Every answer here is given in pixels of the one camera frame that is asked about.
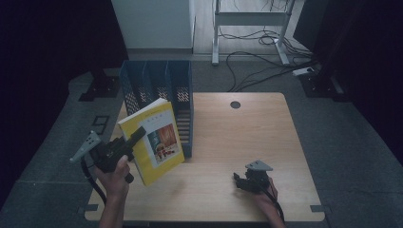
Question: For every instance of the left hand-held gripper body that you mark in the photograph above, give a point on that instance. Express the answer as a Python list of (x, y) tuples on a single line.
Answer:
[(109, 153)]

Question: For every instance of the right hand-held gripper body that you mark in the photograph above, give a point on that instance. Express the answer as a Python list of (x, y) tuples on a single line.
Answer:
[(258, 177)]

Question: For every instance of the yellow book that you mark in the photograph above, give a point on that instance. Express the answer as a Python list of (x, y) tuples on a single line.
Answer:
[(166, 144)]

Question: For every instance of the blue file rack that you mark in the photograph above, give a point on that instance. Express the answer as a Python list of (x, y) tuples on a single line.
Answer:
[(158, 77)]

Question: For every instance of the person's left hand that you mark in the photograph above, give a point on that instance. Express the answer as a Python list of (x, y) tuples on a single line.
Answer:
[(115, 180)]

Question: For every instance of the black stand base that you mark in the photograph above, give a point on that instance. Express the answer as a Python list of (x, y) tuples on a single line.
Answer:
[(320, 87), (101, 87)]

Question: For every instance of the round black table grommet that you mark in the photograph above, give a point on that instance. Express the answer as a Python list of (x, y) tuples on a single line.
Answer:
[(235, 104)]

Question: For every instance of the white cabinet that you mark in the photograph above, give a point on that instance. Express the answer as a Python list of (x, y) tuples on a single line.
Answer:
[(155, 23)]

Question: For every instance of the white power strip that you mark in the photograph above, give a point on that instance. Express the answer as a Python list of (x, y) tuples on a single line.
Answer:
[(302, 71)]

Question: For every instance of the grey table bracket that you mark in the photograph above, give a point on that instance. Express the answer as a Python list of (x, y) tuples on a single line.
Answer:
[(319, 208)]

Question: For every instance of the white metal desk frame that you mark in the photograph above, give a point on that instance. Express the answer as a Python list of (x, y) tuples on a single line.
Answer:
[(250, 19)]

